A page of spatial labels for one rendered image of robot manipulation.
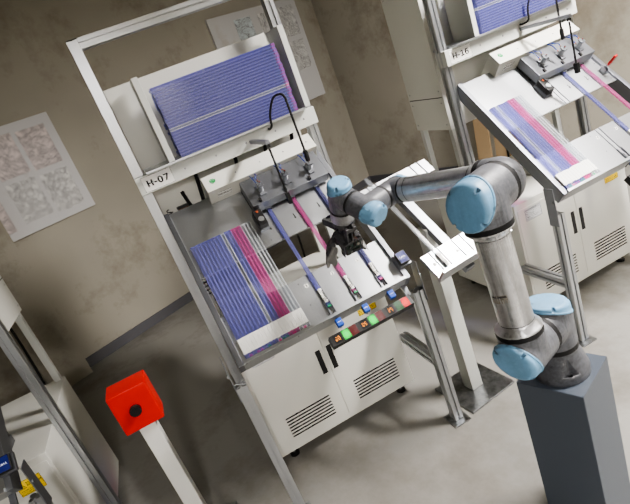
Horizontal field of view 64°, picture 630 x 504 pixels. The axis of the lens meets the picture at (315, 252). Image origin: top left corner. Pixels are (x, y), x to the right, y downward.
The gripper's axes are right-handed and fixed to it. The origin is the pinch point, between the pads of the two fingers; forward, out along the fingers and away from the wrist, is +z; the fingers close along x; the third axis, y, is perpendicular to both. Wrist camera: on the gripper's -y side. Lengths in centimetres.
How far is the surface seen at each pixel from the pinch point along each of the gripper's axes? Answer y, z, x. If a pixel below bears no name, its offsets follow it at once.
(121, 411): -2, 22, -90
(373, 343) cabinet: -1, 64, 8
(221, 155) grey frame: -63, -16, -19
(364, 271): -1.7, 14.3, 7.6
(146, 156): -82, -17, -45
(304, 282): -8.6, 12.5, -14.1
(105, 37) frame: -91, -61, -40
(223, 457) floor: -12, 109, -74
